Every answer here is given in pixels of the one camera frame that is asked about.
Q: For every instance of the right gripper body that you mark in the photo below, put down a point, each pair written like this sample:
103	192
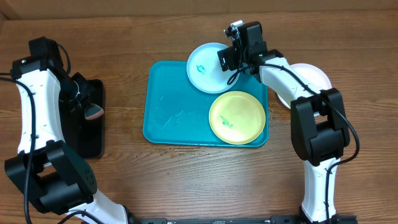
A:
232	60

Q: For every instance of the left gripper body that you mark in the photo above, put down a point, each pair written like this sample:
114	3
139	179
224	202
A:
75	92

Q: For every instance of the pink plate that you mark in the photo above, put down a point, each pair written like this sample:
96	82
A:
307	74

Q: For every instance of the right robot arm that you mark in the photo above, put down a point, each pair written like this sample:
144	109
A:
318	125

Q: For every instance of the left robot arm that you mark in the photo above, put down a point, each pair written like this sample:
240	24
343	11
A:
51	175

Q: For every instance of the black plastic tray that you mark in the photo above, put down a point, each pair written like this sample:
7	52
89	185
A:
86	137

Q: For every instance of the teal plastic tray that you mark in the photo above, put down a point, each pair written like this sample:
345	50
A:
176	112

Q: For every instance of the light blue plate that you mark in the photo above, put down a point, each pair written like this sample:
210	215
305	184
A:
204	69

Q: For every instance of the yellow plate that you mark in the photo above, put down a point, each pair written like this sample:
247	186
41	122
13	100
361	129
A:
237	118

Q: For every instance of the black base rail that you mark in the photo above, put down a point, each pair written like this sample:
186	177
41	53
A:
276	219

